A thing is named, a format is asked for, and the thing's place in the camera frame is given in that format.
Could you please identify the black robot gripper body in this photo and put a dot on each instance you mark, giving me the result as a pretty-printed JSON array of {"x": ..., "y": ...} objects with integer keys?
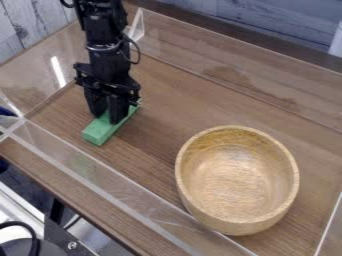
[{"x": 106, "y": 73}]

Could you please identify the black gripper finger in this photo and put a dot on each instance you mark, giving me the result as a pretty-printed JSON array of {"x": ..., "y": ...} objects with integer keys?
[
  {"x": 118, "y": 108},
  {"x": 97, "y": 101}
]

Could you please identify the green rectangular block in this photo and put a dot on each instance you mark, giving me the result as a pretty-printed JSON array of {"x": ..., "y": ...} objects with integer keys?
[{"x": 101, "y": 129}]

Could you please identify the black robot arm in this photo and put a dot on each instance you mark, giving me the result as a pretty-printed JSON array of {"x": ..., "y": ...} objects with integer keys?
[{"x": 104, "y": 21}]

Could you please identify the light brown wooden bowl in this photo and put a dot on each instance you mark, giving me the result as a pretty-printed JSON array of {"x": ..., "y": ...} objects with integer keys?
[{"x": 237, "y": 178}]

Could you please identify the black table leg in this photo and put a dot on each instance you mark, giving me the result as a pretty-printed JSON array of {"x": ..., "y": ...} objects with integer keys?
[{"x": 57, "y": 211}]

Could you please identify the clear acrylic tray enclosure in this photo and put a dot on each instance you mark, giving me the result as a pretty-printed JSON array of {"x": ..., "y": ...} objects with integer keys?
[{"x": 205, "y": 79}]

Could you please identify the black metal bracket with screw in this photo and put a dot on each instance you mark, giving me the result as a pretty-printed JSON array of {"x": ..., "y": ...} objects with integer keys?
[{"x": 60, "y": 243}]

